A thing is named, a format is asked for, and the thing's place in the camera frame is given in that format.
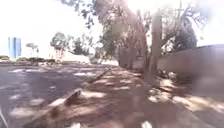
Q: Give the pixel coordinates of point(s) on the red brick path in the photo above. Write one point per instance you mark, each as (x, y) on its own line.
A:
(116, 100)

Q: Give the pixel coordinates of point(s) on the row of trees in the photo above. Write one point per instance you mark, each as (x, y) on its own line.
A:
(154, 46)

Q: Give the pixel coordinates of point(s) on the pale stone kerb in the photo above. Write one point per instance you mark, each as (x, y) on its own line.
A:
(70, 96)

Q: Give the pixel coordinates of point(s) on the group of distant trees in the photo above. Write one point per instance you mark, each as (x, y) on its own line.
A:
(63, 41)

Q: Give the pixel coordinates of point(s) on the robot's own part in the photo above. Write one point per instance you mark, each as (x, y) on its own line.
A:
(75, 125)
(146, 125)

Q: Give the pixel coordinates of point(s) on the reddish paved road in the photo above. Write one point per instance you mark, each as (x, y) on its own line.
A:
(33, 83)

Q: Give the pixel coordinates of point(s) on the small distant tree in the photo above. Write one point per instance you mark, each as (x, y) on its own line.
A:
(32, 46)

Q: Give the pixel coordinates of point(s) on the low hedge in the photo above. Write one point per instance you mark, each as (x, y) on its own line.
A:
(30, 60)

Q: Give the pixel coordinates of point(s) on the blue building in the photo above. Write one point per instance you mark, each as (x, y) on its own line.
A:
(14, 47)

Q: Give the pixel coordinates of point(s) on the grey boundary wall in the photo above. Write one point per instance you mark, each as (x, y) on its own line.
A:
(193, 60)

